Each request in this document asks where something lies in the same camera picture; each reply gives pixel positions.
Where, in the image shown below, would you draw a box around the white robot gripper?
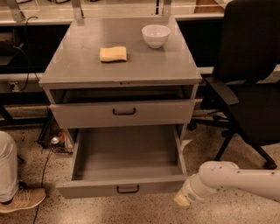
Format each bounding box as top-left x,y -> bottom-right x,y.
173,174 -> 212,207

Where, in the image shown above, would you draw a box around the grey drawer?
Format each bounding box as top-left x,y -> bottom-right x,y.
51,100 -> 194,129
57,125 -> 187,199

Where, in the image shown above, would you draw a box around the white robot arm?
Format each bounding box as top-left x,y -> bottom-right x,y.
173,161 -> 280,207

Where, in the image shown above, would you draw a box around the grey top drawer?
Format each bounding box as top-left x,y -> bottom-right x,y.
51,100 -> 194,129

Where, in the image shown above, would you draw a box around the grey drawer cabinet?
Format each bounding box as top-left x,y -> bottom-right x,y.
40,17 -> 201,143

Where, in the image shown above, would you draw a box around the black office chair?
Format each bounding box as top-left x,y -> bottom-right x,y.
187,0 -> 280,170

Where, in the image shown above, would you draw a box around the silver round knob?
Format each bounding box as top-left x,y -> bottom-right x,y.
51,136 -> 60,145

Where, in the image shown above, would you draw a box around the white bowl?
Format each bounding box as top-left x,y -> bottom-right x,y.
142,24 -> 171,49

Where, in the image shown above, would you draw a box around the yellow sponge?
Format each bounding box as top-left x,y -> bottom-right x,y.
99,46 -> 127,62

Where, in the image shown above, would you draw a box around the tan sneaker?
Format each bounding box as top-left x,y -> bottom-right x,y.
0,188 -> 46,214

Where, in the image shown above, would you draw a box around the person leg white trousers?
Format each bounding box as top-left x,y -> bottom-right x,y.
0,131 -> 18,202

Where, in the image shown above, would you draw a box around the black floor cable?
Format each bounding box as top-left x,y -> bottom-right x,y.
32,145 -> 56,224

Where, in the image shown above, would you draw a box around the black hanging cable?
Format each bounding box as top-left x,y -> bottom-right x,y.
11,16 -> 42,92

